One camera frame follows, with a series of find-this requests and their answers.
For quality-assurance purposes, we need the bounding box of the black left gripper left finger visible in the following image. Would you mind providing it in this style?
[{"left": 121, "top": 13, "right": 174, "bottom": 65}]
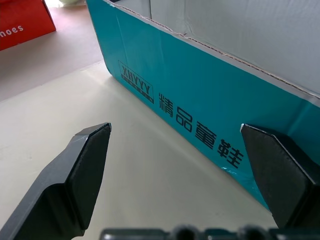
[{"left": 0, "top": 122, "right": 113, "bottom": 240}]

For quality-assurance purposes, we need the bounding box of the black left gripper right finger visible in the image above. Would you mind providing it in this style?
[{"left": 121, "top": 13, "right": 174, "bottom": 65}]
[{"left": 239, "top": 122, "right": 320, "bottom": 229}]

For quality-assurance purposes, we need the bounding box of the teal shoe box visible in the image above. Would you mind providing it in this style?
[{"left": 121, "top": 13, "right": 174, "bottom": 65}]
[{"left": 85, "top": 0, "right": 320, "bottom": 215}]

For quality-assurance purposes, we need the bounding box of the red shoe box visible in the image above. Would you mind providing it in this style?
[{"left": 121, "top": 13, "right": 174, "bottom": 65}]
[{"left": 0, "top": 0, "right": 57, "bottom": 52}]

